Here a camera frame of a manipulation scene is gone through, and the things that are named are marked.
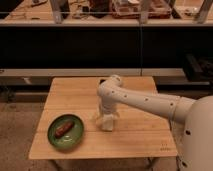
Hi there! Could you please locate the green ceramic bowl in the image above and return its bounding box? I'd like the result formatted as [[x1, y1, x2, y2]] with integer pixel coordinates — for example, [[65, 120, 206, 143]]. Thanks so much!
[[47, 114, 84, 150]]

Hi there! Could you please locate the long metal shelf bench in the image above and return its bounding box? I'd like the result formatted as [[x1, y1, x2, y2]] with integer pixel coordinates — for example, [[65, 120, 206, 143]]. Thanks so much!
[[0, 68, 184, 77]]

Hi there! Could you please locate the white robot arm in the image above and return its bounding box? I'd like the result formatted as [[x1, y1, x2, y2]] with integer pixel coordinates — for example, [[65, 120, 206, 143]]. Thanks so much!
[[97, 75, 213, 171]]

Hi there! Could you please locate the wooden table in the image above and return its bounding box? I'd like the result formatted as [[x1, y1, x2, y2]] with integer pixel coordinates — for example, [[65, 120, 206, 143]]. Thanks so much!
[[29, 77, 177, 159]]

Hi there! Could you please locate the brown sausage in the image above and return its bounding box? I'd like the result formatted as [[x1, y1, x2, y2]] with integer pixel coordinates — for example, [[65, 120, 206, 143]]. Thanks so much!
[[55, 121, 74, 138]]

